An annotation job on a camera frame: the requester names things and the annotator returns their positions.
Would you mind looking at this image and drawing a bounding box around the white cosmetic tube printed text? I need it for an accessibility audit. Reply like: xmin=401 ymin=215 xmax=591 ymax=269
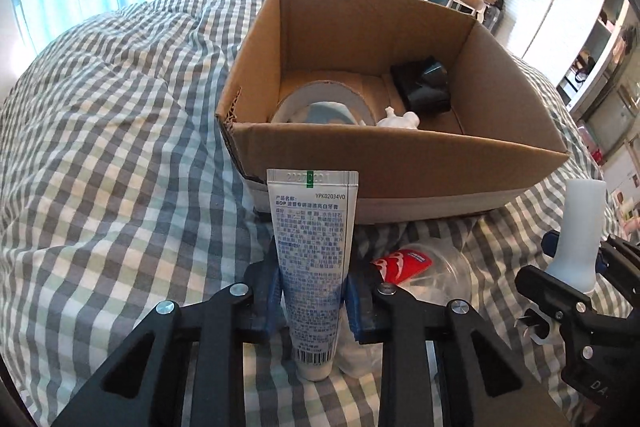
xmin=267 ymin=169 xmax=359 ymax=381

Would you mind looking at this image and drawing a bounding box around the brown cardboard box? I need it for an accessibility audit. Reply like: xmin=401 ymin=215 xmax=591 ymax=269
xmin=216 ymin=0 xmax=568 ymax=225

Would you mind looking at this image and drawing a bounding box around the clear floss pick container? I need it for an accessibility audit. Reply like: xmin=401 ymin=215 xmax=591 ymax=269
xmin=335 ymin=239 xmax=471 ymax=378

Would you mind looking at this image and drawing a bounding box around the black pouch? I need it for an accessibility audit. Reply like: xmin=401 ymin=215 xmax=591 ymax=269
xmin=390 ymin=56 xmax=451 ymax=115

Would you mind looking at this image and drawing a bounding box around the small white figurine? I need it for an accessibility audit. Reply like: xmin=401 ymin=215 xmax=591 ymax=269
xmin=376 ymin=106 xmax=420 ymax=130

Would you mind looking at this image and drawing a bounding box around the grey checked bed quilt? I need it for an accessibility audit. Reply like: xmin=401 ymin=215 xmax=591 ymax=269
xmin=1 ymin=0 xmax=602 ymax=426

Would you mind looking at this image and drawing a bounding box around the small white bottle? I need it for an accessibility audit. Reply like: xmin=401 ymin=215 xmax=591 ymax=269
xmin=546 ymin=179 xmax=606 ymax=295

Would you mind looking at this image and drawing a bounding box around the white sliding wardrobe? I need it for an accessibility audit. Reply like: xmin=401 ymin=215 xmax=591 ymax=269
xmin=496 ymin=0 xmax=629 ymax=119

